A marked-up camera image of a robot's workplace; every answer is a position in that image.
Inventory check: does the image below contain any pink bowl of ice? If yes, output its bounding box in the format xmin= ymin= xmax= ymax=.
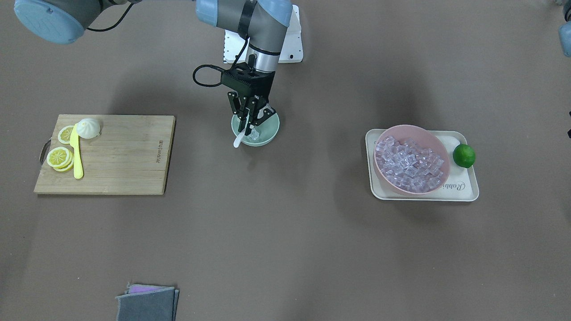
xmin=372 ymin=125 xmax=451 ymax=196

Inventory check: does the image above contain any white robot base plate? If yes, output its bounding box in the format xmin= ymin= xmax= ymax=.
xmin=223 ymin=5 xmax=304 ymax=64

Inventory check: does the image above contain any white steamed bun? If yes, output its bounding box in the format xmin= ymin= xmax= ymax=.
xmin=75 ymin=118 xmax=101 ymax=140

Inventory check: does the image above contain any yellow plastic knife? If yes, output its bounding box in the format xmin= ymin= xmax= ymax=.
xmin=70 ymin=123 xmax=84 ymax=180

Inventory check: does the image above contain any clear ice cube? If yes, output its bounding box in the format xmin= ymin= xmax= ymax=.
xmin=248 ymin=128 xmax=261 ymax=142

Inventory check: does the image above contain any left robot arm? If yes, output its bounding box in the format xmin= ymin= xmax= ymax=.
xmin=558 ymin=0 xmax=571 ymax=57

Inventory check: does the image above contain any upper lemon slice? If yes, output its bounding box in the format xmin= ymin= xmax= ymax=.
xmin=46 ymin=147 xmax=74 ymax=172

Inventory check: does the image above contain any folded grey cloth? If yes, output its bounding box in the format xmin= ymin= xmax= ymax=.
xmin=116 ymin=283 xmax=179 ymax=321

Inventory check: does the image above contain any white ceramic spoon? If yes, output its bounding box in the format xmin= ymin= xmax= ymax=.
xmin=233 ymin=129 xmax=245 ymax=148

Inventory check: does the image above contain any beige serving tray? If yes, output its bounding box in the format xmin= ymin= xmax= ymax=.
xmin=364 ymin=128 xmax=480 ymax=202

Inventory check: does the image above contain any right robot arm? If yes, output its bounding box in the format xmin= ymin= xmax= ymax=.
xmin=13 ymin=0 xmax=294 ymax=136

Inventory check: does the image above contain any mint green bowl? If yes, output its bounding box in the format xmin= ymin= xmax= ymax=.
xmin=231 ymin=113 xmax=280 ymax=147

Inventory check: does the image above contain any bamboo cutting board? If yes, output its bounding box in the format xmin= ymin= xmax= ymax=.
xmin=34 ymin=115 xmax=176 ymax=195

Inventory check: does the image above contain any green lime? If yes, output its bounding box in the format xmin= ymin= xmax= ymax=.
xmin=452 ymin=144 xmax=476 ymax=169

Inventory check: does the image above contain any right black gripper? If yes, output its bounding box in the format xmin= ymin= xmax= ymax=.
xmin=220 ymin=62 xmax=277 ymax=136

